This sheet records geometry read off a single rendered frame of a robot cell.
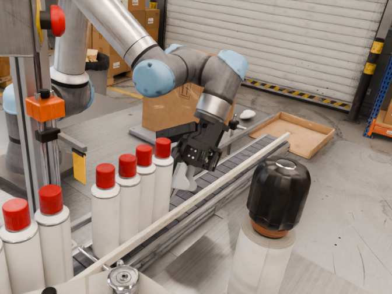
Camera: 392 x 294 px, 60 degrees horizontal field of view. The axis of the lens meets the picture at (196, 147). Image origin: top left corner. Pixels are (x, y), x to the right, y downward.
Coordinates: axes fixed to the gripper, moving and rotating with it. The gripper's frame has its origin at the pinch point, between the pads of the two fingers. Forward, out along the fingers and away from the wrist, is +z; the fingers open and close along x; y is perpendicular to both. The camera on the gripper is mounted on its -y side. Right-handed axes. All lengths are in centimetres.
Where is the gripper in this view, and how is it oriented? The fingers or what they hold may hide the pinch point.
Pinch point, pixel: (168, 192)
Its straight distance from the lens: 81.3
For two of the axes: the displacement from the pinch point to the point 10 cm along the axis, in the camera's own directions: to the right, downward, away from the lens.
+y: 7.9, 3.5, -5.0
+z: -4.0, 9.2, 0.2
